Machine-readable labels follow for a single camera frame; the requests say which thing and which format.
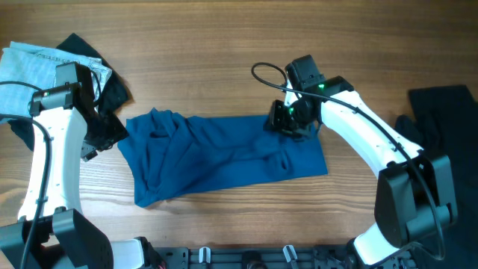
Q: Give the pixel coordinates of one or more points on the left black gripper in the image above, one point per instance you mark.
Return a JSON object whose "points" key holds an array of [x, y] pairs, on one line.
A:
{"points": [[119, 133]]}

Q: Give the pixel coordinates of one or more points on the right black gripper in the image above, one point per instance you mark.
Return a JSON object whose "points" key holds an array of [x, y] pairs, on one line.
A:
{"points": [[276, 122]]}

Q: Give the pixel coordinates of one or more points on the blue t-shirt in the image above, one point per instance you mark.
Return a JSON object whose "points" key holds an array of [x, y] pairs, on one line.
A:
{"points": [[171, 155]]}

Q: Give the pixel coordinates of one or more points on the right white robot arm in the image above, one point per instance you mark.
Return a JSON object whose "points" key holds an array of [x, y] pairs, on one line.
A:
{"points": [[415, 196]]}

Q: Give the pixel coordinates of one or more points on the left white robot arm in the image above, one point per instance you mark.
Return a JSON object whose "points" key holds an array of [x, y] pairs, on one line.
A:
{"points": [[51, 230]]}

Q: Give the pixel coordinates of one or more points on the black folded garment left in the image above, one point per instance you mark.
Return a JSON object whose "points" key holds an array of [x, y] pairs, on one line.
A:
{"points": [[114, 94]]}

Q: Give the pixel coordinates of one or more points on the light blue folded jeans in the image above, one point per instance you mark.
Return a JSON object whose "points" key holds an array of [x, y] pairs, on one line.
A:
{"points": [[36, 65]]}

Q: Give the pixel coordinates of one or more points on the black garment right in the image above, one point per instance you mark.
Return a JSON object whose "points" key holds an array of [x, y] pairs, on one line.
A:
{"points": [[446, 120]]}

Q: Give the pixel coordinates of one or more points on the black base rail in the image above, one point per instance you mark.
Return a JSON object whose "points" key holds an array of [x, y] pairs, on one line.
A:
{"points": [[288, 256]]}

